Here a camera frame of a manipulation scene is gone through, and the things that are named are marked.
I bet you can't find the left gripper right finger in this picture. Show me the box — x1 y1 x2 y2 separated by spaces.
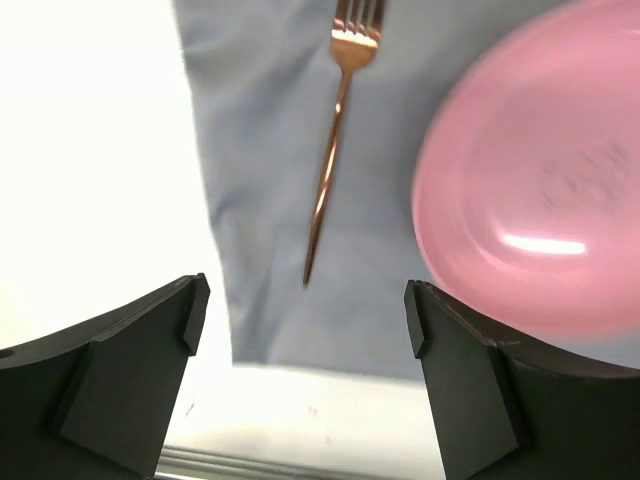
404 280 639 480

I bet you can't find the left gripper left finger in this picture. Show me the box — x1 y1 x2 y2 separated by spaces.
1 274 210 480

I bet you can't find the pink plate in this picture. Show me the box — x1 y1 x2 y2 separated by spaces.
412 1 639 338

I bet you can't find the grey cloth placemat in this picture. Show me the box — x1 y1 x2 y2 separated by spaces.
175 1 546 381

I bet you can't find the copper fork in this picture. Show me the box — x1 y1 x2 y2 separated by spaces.
302 0 386 286

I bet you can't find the aluminium rail frame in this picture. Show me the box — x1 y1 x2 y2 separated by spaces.
154 442 451 480

